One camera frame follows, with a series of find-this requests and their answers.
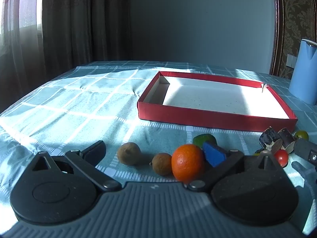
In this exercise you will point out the orange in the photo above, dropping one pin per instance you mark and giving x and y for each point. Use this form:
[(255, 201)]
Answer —
[(188, 163)]

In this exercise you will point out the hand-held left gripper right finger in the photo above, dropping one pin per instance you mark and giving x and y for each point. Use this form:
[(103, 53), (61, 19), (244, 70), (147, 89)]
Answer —
[(214, 155)]

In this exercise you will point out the white wall socket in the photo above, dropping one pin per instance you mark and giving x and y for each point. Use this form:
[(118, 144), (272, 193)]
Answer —
[(291, 60)]

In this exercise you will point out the brown patterned curtain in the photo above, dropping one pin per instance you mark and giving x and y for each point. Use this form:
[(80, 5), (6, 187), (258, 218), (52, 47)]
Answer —
[(86, 24)]

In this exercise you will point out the small yellow-green fruit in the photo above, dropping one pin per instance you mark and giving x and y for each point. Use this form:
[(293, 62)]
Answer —
[(301, 135)]

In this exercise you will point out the dark wooden frame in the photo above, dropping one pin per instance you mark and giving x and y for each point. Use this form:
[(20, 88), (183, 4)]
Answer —
[(277, 29)]

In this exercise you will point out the light blue kettle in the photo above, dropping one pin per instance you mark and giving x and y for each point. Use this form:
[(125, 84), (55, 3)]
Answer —
[(303, 74)]

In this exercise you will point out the brown round kiwi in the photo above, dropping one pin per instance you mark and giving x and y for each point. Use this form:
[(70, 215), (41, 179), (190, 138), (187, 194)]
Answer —
[(128, 153)]

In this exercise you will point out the red cherry tomato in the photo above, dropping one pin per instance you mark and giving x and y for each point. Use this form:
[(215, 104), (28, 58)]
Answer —
[(281, 157)]

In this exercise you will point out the red cardboard box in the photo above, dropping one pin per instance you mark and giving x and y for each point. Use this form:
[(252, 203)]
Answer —
[(198, 115)]

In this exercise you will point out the small brown round fruit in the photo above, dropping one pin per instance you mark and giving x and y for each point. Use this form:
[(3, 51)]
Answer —
[(162, 164)]

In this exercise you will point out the green lime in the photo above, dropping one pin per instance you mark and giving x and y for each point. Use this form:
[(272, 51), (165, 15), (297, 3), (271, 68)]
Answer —
[(200, 140)]

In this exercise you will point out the sheer curtain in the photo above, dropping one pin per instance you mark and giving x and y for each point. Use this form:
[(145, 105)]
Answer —
[(19, 29)]

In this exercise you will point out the checked blue cloth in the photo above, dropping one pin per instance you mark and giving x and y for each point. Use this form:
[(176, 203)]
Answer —
[(74, 109)]

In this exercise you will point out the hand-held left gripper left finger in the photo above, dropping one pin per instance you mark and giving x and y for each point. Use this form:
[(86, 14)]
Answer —
[(97, 148)]

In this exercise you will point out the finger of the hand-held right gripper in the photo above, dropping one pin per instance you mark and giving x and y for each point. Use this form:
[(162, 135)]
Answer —
[(304, 150)]

